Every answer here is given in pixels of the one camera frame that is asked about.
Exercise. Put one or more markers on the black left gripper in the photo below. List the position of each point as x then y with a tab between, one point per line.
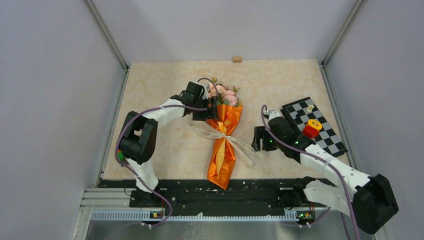
210	114

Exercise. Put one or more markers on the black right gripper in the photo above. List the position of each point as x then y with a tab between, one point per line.
260	132

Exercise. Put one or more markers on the pink brown rose stem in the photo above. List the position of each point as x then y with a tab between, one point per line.
214	88

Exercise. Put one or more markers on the cream printed ribbon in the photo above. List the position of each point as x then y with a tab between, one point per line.
240	146

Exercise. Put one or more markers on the orange yellow wrapping paper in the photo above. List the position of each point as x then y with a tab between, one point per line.
223	156

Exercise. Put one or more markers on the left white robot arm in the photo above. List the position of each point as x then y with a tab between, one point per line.
136	142

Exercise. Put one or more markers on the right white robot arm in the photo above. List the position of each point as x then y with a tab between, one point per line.
368	200

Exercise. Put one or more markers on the red oval toy block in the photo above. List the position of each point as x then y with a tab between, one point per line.
310	132

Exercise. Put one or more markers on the black silver chessboard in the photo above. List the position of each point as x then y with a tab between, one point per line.
305	118

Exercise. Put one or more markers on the yellow traffic light toy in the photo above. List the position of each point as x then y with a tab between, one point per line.
314	123

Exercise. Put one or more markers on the white chess knight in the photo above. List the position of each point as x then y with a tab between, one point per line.
310	108

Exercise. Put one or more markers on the small wooden block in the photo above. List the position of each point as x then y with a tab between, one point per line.
237	59

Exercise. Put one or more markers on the orange tape measure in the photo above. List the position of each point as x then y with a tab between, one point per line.
121	156

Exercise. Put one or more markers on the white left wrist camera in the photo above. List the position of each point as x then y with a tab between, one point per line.
206	91

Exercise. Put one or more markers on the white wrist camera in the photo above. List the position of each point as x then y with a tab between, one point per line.
271	114
206	91

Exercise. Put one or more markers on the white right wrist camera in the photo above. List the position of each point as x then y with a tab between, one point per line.
271	114

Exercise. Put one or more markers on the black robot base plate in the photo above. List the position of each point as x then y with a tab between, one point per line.
242	198

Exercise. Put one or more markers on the aluminium frame rail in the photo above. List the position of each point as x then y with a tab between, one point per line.
105	214

